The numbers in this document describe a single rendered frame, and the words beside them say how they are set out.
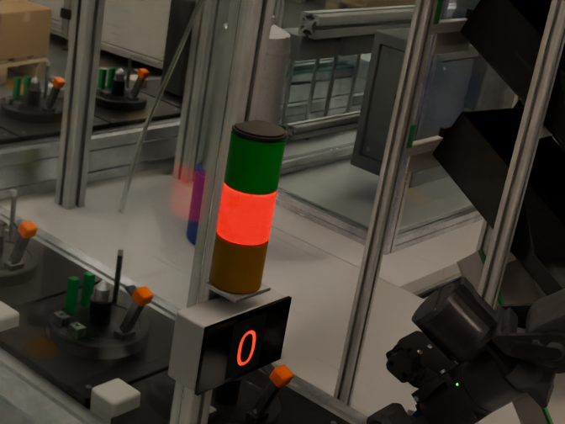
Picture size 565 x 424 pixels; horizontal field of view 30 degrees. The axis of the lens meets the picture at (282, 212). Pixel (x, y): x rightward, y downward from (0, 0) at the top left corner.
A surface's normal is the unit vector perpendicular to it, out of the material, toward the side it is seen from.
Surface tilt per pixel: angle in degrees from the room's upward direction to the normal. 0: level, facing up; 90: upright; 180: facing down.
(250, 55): 90
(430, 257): 0
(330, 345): 0
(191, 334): 90
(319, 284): 0
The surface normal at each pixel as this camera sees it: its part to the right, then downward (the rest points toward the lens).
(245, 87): 0.75, 0.35
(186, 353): -0.64, 0.18
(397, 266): 0.16, -0.92
